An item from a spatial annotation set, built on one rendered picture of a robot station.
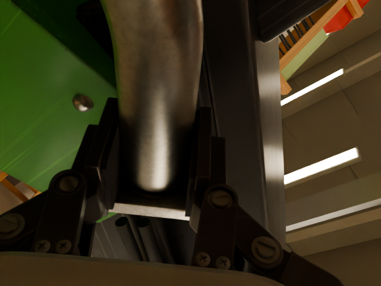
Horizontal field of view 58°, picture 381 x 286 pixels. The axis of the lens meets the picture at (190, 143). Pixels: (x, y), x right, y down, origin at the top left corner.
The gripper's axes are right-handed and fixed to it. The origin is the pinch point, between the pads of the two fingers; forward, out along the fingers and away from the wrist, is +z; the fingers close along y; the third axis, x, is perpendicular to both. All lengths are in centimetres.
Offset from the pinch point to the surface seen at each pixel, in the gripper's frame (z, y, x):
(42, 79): 4.4, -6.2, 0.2
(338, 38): 793, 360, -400
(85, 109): 4.0, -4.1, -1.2
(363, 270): 164, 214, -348
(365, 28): 787, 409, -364
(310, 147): 436, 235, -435
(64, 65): 4.4, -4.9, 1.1
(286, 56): 240, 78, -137
